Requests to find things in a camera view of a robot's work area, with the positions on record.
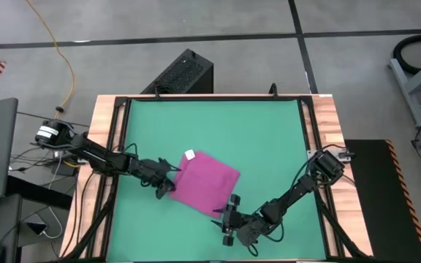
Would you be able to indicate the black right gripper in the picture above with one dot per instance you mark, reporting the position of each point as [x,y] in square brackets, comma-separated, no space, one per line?
[234,223]

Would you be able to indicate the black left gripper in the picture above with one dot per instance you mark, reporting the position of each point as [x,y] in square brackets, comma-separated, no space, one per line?
[150,171]

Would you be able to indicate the pink towel with white label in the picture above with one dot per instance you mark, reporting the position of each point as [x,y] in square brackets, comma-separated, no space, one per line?
[207,182]

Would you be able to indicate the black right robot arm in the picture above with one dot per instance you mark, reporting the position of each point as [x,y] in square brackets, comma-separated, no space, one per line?
[294,190]

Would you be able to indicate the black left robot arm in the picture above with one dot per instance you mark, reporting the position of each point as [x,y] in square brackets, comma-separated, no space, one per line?
[93,153]

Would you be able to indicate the green table mat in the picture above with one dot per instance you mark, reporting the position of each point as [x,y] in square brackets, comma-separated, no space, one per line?
[250,128]

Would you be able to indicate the black computer tower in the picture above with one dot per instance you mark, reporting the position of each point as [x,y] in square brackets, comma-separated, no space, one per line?
[185,73]

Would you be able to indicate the black table clamp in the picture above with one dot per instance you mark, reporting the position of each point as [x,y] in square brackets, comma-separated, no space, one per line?
[273,90]

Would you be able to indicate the black smartphone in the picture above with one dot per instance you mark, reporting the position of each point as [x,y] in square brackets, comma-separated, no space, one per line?
[37,228]

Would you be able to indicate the large black hazard-striped floor mat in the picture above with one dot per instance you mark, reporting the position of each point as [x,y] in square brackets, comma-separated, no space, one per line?
[378,204]

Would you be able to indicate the grey metal stand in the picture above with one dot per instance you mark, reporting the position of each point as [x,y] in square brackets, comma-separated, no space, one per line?
[406,85]

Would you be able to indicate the black aluminium table frame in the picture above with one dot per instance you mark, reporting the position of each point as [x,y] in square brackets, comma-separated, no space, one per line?
[210,98]

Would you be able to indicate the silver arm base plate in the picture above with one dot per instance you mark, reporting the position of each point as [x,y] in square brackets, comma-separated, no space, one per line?
[345,155]

